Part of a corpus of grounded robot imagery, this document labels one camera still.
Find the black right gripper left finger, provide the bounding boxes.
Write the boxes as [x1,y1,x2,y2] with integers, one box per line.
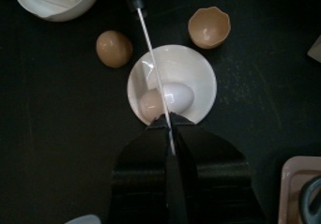
[107,113,171,224]

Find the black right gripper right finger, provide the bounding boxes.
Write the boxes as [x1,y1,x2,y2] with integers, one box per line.
[170,111,269,224]

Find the white blade black handle knife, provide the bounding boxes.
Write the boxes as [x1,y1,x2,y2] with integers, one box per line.
[119,0,176,157]

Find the white toy egg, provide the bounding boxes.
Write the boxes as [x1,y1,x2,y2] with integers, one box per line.
[138,82,195,121]

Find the brown toy egg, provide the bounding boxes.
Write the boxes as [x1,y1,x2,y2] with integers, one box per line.
[95,30,134,68]

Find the pink tray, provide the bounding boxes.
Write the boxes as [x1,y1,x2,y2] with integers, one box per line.
[277,155,321,224]

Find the translucent white plastic cup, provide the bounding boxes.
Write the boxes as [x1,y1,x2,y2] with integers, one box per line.
[64,214,103,224]

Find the white oval bowl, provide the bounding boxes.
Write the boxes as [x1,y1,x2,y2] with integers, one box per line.
[126,44,218,127]

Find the brown eggshell half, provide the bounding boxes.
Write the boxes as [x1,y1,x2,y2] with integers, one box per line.
[187,6,231,50]

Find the white pan grey handle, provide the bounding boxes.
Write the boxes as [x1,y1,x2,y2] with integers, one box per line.
[11,0,104,23]

